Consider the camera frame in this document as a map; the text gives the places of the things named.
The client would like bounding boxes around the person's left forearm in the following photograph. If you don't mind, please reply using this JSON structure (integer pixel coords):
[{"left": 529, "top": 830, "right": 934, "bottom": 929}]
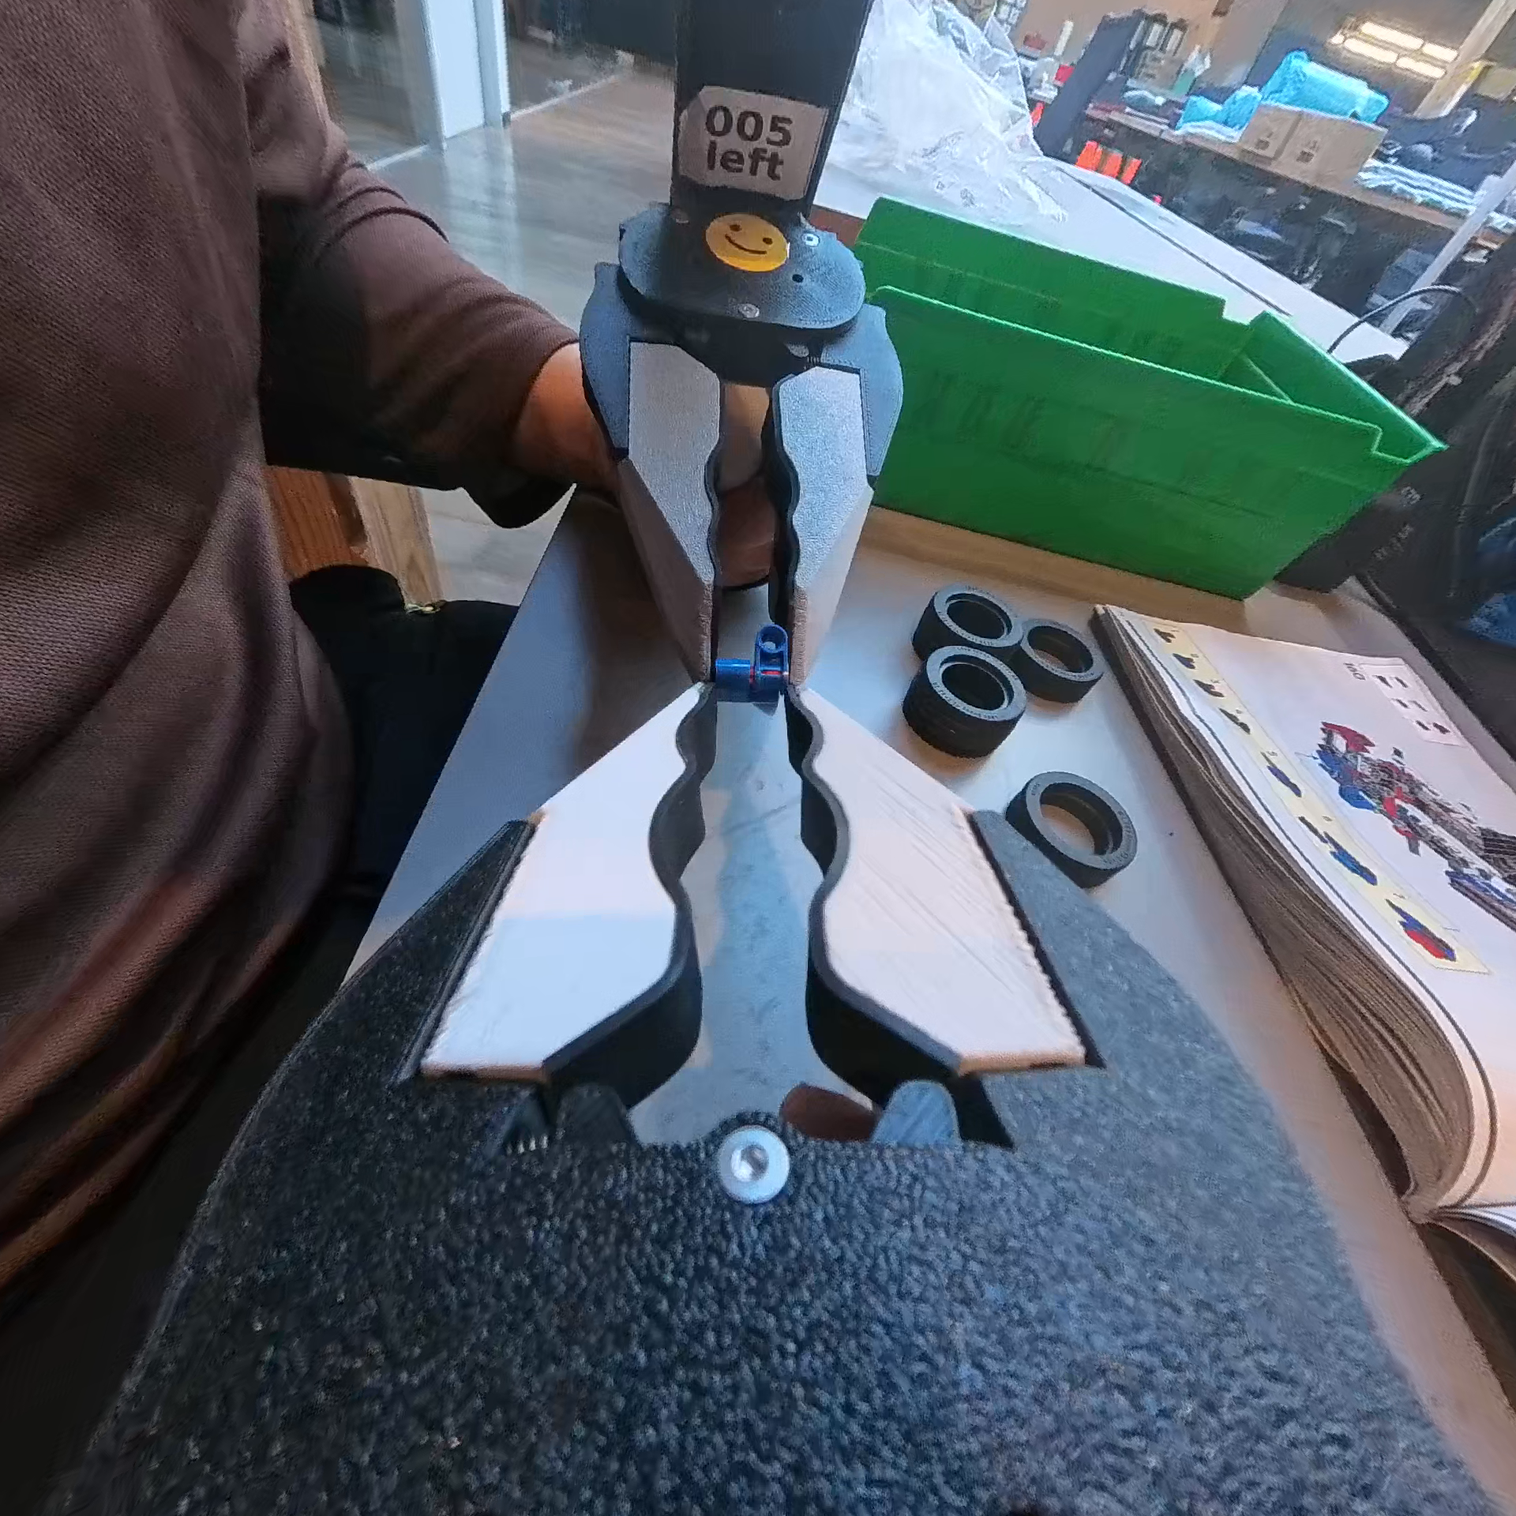
[{"left": 248, "top": 143, "right": 588, "bottom": 533}]

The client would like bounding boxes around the open instruction book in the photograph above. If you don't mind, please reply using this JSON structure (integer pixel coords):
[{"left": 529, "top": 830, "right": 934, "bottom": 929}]
[{"left": 1092, "top": 604, "right": 1516, "bottom": 1258}]

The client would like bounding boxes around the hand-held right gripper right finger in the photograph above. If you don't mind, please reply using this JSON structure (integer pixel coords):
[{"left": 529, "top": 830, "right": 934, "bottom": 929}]
[{"left": 782, "top": 689, "right": 1090, "bottom": 1078}]

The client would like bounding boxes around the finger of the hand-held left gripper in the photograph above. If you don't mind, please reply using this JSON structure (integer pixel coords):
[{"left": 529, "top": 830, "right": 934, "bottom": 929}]
[
  {"left": 763, "top": 365, "right": 882, "bottom": 692},
  {"left": 618, "top": 342, "right": 727, "bottom": 688}
]

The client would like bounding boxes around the green plastic bin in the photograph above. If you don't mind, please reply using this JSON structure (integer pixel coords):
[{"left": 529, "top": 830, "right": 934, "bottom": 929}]
[{"left": 853, "top": 195, "right": 1450, "bottom": 602}]

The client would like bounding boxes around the narrow black rubber tyre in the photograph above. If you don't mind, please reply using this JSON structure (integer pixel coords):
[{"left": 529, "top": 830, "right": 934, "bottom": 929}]
[
  {"left": 1019, "top": 618, "right": 1109, "bottom": 705},
  {"left": 1005, "top": 773, "right": 1142, "bottom": 891}
]

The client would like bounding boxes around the white table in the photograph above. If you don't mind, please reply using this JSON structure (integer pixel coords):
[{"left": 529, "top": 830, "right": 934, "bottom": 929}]
[{"left": 817, "top": 160, "right": 1412, "bottom": 370}]

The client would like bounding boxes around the printed toy car box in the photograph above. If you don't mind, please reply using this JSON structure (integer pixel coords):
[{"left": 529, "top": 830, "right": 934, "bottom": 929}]
[{"left": 1284, "top": 356, "right": 1516, "bottom": 760}]

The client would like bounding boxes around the clear plastic sheet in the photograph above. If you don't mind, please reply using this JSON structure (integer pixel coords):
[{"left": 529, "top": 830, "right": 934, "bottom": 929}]
[{"left": 830, "top": 0, "right": 1074, "bottom": 233}]

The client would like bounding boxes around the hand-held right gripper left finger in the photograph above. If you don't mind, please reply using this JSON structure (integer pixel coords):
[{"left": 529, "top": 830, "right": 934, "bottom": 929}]
[{"left": 421, "top": 684, "right": 722, "bottom": 1085}]

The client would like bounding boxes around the person's left hand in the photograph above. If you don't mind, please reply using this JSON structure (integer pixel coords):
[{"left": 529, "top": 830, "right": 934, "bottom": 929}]
[{"left": 522, "top": 343, "right": 782, "bottom": 591}]

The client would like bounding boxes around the cardboard box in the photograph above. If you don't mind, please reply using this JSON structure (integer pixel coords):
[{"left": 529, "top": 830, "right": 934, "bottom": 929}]
[{"left": 1237, "top": 100, "right": 1390, "bottom": 192}]

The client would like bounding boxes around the blue pointed brick assembly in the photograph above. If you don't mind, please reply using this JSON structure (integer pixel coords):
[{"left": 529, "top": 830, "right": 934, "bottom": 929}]
[{"left": 714, "top": 624, "right": 796, "bottom": 695}]

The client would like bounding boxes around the wide black rubber tyre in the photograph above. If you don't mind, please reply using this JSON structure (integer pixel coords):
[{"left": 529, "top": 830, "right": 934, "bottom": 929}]
[
  {"left": 912, "top": 586, "right": 1027, "bottom": 665},
  {"left": 902, "top": 643, "right": 1030, "bottom": 760}
]

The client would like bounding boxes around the grey desk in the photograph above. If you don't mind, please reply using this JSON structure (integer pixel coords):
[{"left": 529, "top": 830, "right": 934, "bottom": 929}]
[{"left": 353, "top": 492, "right": 1516, "bottom": 1494}]

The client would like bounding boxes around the blue cloth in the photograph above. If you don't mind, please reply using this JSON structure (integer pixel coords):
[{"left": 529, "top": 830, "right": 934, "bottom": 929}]
[{"left": 1172, "top": 50, "right": 1390, "bottom": 133}]

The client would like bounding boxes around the person's brown shirt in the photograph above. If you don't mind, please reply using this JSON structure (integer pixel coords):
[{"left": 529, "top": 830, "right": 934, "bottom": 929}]
[{"left": 0, "top": 0, "right": 476, "bottom": 1294}]

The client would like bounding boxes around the wooden furniture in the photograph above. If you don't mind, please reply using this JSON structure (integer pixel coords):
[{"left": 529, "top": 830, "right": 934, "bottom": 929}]
[{"left": 266, "top": 468, "right": 446, "bottom": 604}]

